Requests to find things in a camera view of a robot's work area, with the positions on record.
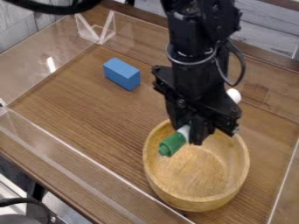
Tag black cable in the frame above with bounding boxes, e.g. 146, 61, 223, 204
0, 0, 104, 16

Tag clear acrylic tray wall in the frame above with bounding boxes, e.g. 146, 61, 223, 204
0, 6, 299, 224

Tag green Expo marker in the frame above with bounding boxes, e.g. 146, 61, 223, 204
159, 88, 242, 158

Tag black metal table frame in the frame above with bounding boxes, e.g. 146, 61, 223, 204
0, 155, 92, 224

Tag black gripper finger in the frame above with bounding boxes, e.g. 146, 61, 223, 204
167, 106, 191, 130
190, 114, 215, 145

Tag brown wooden bowl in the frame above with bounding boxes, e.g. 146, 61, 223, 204
143, 121, 250, 213

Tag blue foam block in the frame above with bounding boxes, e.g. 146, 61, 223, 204
103, 58, 142, 91

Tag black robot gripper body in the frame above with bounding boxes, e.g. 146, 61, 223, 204
152, 52, 242, 136

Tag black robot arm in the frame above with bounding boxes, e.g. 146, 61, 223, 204
152, 0, 246, 145

